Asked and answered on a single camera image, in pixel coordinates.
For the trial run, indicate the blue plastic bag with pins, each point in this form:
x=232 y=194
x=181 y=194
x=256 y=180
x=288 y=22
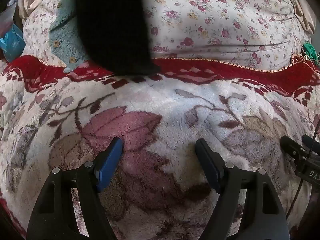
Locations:
x=12 y=42

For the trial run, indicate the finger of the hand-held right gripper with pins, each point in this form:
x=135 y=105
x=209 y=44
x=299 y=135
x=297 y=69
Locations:
x=311 y=142
x=290 y=146

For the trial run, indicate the light blue fleece garment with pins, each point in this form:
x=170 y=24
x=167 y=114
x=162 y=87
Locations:
x=65 y=42

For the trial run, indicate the beige cloth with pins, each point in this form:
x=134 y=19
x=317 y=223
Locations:
x=30 y=2
x=302 y=10

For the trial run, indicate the black pants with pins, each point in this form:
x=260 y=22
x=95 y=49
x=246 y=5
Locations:
x=110 y=25

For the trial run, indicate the green yarn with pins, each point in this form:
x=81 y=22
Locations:
x=310 y=50

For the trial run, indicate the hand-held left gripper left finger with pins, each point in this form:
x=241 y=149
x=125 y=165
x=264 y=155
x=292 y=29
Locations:
x=111 y=162

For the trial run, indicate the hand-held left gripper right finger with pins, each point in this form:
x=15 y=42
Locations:
x=210 y=165

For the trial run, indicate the rose print white quilt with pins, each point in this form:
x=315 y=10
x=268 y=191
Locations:
x=212 y=17

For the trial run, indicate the red white floral fleece blanket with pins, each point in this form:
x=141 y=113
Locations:
x=160 y=100

